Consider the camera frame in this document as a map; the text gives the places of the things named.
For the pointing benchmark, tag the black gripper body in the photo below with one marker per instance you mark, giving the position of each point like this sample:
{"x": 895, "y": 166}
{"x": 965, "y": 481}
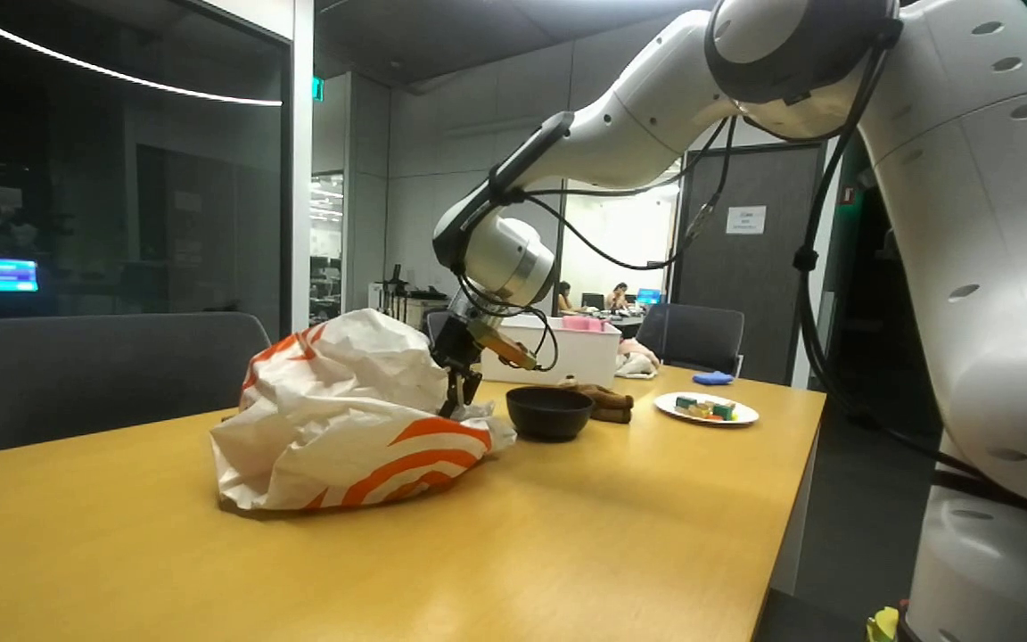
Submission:
{"x": 459, "y": 340}

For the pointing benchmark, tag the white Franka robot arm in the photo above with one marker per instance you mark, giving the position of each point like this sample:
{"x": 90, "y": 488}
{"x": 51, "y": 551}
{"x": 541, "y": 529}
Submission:
{"x": 990, "y": 236}

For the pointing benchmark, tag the black bowl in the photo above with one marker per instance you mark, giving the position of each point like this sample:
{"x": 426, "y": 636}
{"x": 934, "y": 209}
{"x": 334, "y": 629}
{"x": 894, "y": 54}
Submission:
{"x": 551, "y": 412}

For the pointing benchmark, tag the white rectangular box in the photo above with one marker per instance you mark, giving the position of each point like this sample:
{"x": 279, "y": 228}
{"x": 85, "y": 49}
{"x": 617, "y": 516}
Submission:
{"x": 580, "y": 349}

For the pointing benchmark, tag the white orange plastic bag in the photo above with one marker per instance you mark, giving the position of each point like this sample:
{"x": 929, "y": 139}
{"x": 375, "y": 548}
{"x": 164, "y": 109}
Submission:
{"x": 338, "y": 428}

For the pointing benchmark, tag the pink item on box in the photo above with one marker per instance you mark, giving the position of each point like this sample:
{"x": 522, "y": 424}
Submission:
{"x": 586, "y": 321}

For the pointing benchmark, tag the brown object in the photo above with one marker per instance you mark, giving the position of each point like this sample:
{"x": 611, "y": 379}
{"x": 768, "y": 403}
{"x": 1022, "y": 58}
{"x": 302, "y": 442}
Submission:
{"x": 611, "y": 406}

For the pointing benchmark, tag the white crumpled bag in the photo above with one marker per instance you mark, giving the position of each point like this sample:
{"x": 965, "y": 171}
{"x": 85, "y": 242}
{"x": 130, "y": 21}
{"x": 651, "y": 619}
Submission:
{"x": 638, "y": 362}

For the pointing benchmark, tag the green food on plate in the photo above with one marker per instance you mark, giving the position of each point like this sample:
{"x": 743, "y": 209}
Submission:
{"x": 702, "y": 406}

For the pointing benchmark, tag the white round plate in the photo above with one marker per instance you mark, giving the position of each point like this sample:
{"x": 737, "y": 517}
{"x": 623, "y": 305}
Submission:
{"x": 708, "y": 412}

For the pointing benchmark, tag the blue round lid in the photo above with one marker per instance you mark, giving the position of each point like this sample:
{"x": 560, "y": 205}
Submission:
{"x": 715, "y": 375}

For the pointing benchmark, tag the dark grey door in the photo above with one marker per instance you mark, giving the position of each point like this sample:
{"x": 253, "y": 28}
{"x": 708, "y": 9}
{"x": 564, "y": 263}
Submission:
{"x": 750, "y": 297}

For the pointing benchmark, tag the white paper door sign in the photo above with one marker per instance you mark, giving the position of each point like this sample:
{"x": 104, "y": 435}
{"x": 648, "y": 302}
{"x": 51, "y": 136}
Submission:
{"x": 747, "y": 220}

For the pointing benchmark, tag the large grey office chair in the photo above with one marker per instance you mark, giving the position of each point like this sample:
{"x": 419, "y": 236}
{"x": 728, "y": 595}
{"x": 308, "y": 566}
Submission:
{"x": 85, "y": 375}

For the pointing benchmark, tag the blue lit monitor screen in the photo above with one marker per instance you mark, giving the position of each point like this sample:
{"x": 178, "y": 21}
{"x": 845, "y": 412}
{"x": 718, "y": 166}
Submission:
{"x": 2, "y": 274}

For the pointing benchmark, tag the yellow green object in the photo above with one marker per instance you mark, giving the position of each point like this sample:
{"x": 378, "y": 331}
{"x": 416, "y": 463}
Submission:
{"x": 886, "y": 625}

